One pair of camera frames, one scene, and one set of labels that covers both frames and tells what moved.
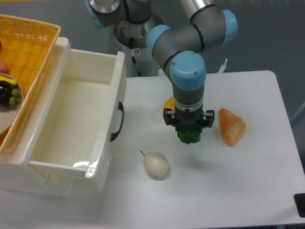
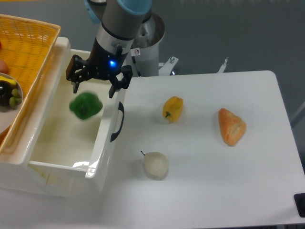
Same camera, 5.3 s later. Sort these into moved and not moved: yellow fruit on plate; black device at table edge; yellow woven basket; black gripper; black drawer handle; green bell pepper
Moved: black gripper; green bell pepper
Not moved: yellow fruit on plate; black drawer handle; yellow woven basket; black device at table edge
